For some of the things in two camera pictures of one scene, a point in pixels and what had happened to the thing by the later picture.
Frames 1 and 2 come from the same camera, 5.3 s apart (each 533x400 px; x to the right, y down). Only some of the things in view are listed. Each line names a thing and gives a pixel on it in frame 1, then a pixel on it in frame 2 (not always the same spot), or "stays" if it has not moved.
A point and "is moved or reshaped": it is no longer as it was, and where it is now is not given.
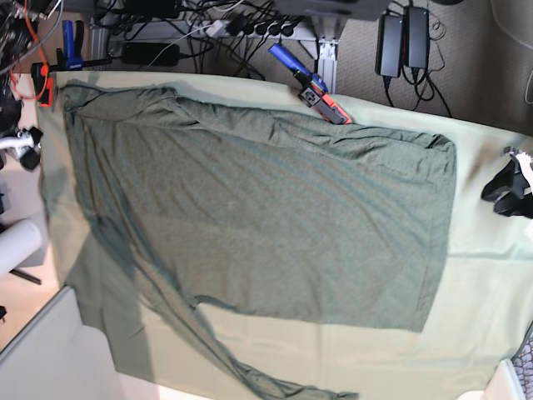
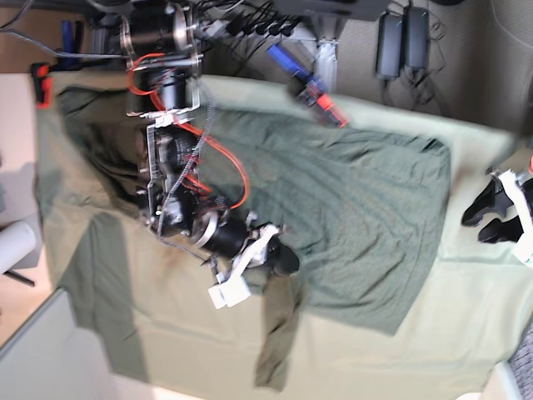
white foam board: x=58 y=357 stays
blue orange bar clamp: x=314 y=92 stays
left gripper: x=22 y=141 -> x=236 y=245
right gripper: x=510 y=180 -> x=494 y=199
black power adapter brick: x=390 y=44 stays
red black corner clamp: x=42 y=83 stays
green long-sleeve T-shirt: x=292 y=215 is moved or reshaped
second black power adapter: x=416 y=37 stays
